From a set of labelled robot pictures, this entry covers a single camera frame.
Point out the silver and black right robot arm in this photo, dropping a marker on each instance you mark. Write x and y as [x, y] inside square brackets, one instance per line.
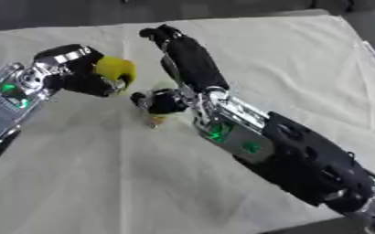
[297, 158]

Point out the small pale yellow toy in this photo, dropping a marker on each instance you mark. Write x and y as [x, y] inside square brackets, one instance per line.
[157, 120]

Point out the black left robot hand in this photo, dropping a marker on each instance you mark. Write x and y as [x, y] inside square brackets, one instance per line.
[81, 80]

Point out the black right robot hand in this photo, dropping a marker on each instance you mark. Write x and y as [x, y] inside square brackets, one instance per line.
[193, 62]

